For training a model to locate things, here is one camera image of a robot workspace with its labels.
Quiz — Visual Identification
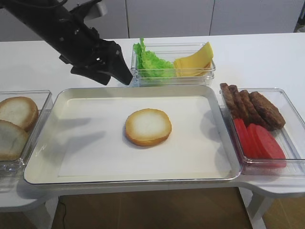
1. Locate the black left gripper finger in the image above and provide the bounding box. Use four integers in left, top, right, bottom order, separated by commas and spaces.
95, 41, 132, 85
71, 64, 111, 85

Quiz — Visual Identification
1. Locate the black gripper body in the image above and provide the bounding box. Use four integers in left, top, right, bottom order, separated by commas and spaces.
49, 25, 114, 72

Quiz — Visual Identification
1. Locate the round bun half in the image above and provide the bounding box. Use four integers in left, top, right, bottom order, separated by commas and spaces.
125, 108, 172, 146

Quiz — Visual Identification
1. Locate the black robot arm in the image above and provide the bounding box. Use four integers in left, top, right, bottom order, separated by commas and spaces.
0, 0, 132, 85

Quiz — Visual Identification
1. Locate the green lettuce leaf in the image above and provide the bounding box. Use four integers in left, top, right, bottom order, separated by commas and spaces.
133, 38, 174, 78

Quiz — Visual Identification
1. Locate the clear lettuce cheese container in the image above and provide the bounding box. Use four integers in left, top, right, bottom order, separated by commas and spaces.
131, 39, 215, 86

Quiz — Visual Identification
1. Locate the yellow cheese slices stack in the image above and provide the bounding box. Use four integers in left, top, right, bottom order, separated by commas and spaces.
173, 42, 214, 77

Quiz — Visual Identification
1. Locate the white paper tray liner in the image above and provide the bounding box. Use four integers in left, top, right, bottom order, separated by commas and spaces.
59, 96, 233, 180

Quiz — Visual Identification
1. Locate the rear bun half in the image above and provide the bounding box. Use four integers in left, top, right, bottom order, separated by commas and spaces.
0, 96, 39, 132

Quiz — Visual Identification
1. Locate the clear bun container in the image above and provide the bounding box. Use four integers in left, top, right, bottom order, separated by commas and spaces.
0, 91, 53, 177

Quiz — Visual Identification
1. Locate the front bun half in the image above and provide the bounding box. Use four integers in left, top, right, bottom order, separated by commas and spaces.
0, 120, 28, 161

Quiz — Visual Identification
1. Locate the white serving tray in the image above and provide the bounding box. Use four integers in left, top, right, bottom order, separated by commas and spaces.
23, 85, 241, 185

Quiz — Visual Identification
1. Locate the rear brown meat patty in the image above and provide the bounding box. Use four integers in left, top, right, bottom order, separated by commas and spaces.
220, 83, 240, 119

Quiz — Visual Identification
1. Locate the brown meat patty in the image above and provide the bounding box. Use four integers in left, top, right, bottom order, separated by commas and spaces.
220, 83, 240, 119
229, 85, 249, 122
239, 90, 274, 131
249, 92, 286, 129

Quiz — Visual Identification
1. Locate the rear red tomato slice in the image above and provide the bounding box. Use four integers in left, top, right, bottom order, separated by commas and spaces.
234, 118, 254, 158

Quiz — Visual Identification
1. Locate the red tomato slice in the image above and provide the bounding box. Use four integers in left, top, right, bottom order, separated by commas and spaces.
254, 125, 286, 168
247, 124, 263, 159
234, 118, 254, 158

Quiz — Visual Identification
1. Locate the front brown meat patty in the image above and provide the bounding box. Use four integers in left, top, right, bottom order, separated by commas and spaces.
249, 92, 286, 129

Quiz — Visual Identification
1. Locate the clear patty tomato container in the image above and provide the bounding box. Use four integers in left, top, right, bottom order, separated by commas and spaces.
219, 88, 305, 177

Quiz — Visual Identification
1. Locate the front red tomato slice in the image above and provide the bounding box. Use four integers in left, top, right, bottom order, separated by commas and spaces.
254, 125, 286, 168

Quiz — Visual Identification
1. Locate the black cable under table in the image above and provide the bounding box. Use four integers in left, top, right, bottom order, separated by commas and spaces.
58, 202, 67, 229

